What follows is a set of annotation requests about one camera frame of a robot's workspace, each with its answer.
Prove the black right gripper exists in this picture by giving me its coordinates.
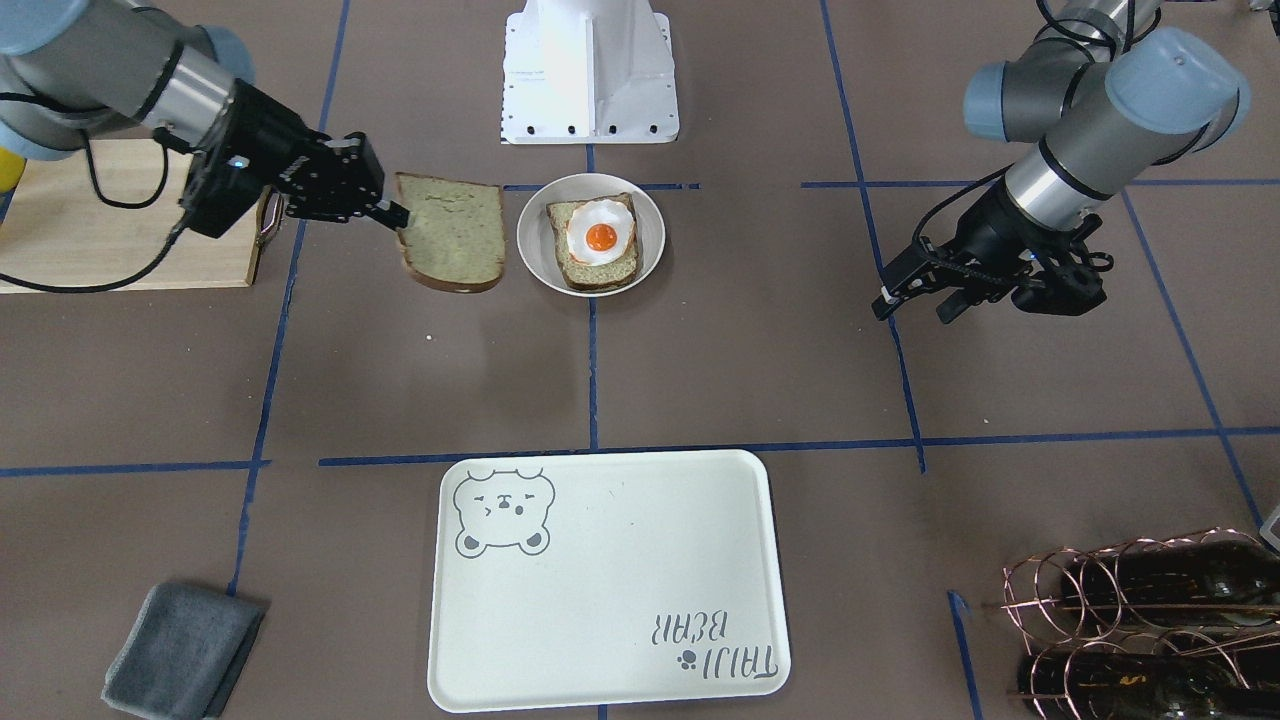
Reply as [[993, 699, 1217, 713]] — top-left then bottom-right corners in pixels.
[[179, 79, 411, 238]]

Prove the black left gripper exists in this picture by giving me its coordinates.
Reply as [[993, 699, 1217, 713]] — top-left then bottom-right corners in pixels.
[[870, 179, 1114, 323]]

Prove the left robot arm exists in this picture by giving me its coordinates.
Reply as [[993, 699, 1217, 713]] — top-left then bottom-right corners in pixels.
[[872, 1, 1252, 324]]

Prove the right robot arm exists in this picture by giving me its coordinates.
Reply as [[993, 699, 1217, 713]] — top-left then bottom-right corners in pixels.
[[1, 1, 410, 237]]

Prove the cream bear tray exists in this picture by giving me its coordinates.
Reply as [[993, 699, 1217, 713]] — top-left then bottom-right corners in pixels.
[[426, 448, 792, 714]]

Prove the white plate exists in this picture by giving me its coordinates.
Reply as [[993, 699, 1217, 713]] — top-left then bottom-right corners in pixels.
[[516, 173, 667, 297]]

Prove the fried egg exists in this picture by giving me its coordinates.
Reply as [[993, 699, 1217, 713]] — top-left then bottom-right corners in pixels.
[[564, 196, 637, 266]]

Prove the wooden cutting board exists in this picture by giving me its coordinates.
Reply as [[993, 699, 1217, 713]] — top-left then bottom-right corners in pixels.
[[1, 138, 260, 290]]

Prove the yellow lemon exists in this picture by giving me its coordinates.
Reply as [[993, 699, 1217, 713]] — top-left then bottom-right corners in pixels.
[[0, 147, 27, 196]]

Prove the dark green wine bottle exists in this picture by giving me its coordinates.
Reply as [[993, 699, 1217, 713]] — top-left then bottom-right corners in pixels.
[[1059, 533, 1279, 628]]

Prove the grey folded cloth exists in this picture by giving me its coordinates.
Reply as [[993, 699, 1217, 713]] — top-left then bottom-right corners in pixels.
[[101, 582, 266, 719]]

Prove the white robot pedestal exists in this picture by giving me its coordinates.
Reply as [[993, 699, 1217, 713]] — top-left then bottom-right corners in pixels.
[[499, 1, 681, 145]]

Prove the copper wire bottle rack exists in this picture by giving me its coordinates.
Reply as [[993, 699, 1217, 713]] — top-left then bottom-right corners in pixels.
[[996, 528, 1279, 719]]

